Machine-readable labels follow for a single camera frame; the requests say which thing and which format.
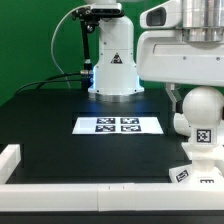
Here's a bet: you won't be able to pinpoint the grey camera cable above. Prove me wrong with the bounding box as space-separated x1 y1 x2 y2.
50 4 91 90

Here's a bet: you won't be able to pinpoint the white table fence frame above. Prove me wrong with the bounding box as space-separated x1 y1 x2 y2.
0 144 224 212

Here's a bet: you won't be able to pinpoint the white lamp shade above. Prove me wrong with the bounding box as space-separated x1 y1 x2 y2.
173 113 224 137

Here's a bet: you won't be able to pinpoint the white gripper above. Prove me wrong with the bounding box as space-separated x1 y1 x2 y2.
137 0 224 112

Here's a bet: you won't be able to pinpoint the black cables on table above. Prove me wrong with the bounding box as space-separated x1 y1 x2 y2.
15 71 84 95

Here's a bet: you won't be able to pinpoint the white lamp base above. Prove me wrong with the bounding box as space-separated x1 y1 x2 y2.
169 143 224 184

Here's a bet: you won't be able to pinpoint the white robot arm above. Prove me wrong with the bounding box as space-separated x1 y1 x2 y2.
85 0 224 98

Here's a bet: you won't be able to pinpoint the white marker sheet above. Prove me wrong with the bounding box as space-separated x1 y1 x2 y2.
72 117 163 135

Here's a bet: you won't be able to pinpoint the black camera on stand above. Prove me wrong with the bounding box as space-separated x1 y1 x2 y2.
72 3 124 91

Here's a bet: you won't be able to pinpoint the white lamp bulb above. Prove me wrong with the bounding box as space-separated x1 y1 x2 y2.
182 86 224 147

